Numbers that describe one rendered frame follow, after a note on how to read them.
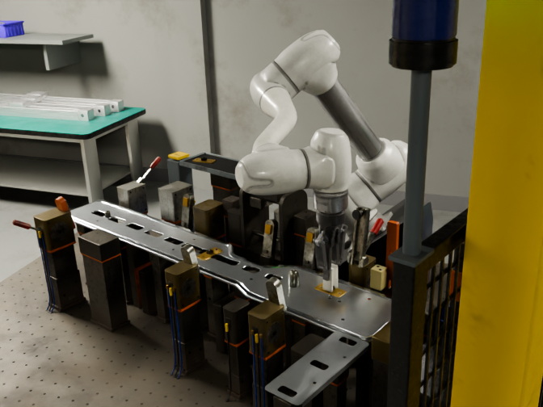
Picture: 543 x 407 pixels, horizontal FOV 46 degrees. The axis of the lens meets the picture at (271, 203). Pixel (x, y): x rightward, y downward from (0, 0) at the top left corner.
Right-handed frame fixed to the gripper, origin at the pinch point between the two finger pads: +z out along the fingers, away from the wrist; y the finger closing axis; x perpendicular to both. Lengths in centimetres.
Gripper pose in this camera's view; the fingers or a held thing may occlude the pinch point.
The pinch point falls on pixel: (330, 277)
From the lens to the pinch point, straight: 176.1
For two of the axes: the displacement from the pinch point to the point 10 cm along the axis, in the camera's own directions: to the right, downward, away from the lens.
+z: 0.3, 9.3, 3.7
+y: -6.4, 3.1, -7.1
